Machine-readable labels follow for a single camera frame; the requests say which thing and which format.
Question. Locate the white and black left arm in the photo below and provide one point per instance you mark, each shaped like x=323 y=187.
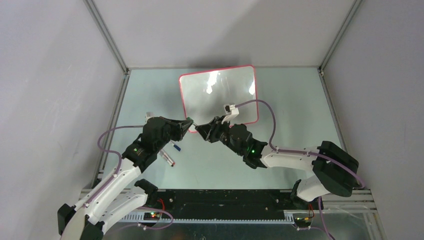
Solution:
x=122 y=191

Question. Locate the black capped white marker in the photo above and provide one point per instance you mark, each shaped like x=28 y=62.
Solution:
x=165 y=159

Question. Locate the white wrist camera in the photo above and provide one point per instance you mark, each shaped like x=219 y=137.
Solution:
x=231 y=112
x=149 y=115

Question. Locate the red framed whiteboard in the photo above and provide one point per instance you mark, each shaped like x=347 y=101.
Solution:
x=205 y=93

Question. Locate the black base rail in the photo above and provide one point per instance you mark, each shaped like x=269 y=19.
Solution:
x=228 y=204

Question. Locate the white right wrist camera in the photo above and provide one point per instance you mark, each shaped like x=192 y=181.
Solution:
x=231 y=112

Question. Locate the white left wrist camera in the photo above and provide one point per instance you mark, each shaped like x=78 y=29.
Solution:
x=149 y=115

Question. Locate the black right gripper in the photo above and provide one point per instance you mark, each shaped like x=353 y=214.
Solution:
x=209 y=131

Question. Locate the left electronics board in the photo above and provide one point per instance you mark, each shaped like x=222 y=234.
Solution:
x=152 y=216

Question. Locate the red capped white marker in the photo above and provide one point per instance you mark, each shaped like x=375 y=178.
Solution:
x=167 y=158

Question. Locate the green capped white marker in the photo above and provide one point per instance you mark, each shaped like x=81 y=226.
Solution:
x=191 y=122

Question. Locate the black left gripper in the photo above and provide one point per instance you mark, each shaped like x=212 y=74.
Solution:
x=180 y=127

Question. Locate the electronics board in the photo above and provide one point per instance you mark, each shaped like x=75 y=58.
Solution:
x=303 y=221
x=152 y=216

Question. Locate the right electronics board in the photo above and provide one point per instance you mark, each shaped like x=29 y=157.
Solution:
x=303 y=221

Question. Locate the blue capped white marker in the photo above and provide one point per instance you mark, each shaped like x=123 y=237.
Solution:
x=175 y=146

